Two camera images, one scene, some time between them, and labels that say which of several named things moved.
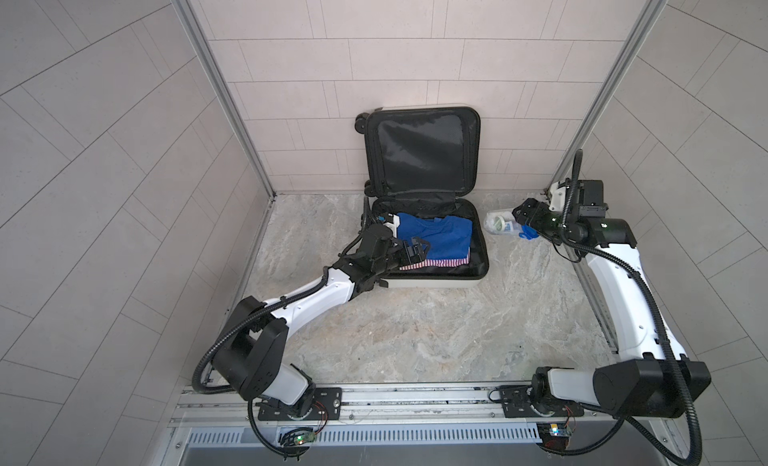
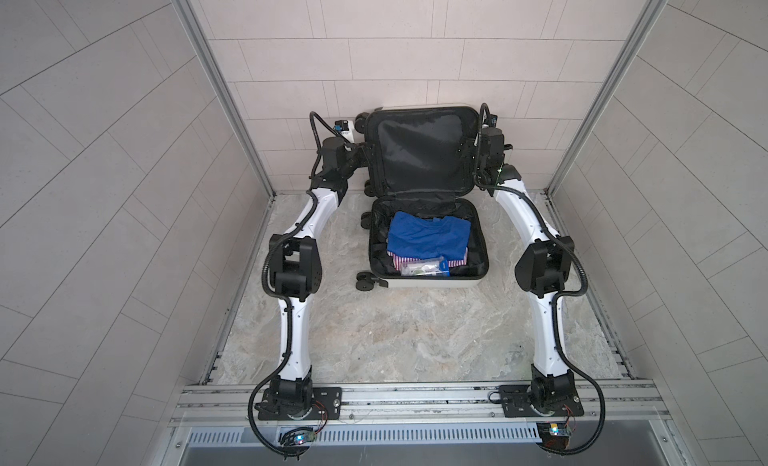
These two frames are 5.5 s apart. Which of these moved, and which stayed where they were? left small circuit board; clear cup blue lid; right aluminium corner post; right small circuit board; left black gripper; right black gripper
Moved: right black gripper; clear cup blue lid; left black gripper
Stayed: right aluminium corner post; left small circuit board; right small circuit board
